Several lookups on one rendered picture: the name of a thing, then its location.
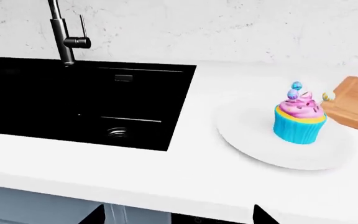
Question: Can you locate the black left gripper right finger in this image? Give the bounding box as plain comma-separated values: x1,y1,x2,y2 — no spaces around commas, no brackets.
253,203,280,224

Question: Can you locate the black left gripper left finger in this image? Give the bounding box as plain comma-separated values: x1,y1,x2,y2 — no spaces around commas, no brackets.
78,203,106,224

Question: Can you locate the white round plate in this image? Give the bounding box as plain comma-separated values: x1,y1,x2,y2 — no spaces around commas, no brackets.
215,93,355,171

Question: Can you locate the wooden tray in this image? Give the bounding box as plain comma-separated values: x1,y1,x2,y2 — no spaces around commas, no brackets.
321,75,358,136

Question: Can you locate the grey base cabinet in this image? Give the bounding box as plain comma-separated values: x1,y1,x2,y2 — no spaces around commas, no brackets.
0,183,256,224

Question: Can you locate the pink frosted blue cupcake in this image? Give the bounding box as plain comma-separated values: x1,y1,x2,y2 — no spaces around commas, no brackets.
272,80,328,145

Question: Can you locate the black kitchen sink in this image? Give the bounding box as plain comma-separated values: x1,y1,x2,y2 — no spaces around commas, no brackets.
0,56,198,152

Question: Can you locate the dark metal faucet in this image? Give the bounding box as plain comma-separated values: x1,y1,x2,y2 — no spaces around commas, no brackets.
47,0,92,68

